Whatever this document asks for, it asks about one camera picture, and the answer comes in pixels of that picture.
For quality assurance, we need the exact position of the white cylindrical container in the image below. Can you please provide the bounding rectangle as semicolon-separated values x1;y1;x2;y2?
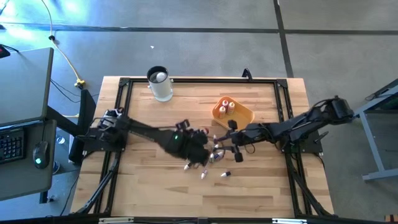
146;65;174;103

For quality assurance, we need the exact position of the black desk stand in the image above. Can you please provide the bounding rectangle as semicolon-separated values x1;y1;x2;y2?
46;88;98;166

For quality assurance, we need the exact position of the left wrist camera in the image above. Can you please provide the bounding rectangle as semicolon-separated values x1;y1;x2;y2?
175;119;191;131

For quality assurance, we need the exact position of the black aluminium table frame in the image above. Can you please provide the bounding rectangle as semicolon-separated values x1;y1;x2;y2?
70;77;336;218

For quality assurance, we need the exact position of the grey metal table frame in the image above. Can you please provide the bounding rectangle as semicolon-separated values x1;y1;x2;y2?
354;77;398;182

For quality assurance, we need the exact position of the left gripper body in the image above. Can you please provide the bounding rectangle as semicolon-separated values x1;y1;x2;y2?
182;129;211;166

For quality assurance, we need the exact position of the yellow plastic bin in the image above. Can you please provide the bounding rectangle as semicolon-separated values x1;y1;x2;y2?
211;95;256;131

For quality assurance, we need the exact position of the silver metal bracket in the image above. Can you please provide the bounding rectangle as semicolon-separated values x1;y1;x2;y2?
272;217;308;224
98;217;135;224

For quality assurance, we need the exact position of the black keyboard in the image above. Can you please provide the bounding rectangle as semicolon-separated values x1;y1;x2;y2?
0;128;26;164

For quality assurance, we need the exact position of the light grey desk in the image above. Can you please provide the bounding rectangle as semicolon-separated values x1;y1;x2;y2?
0;47;55;127

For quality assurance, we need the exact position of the black computer mouse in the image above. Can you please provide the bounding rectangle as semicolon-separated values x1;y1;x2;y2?
32;140;50;170

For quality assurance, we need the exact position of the dark grey desk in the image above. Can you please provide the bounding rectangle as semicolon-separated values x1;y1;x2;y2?
0;119;58;202

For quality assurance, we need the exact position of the yellow power cable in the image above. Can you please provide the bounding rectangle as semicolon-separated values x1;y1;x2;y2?
40;0;86;90

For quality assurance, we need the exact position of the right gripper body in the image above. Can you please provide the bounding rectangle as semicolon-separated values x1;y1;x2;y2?
228;119;254;164

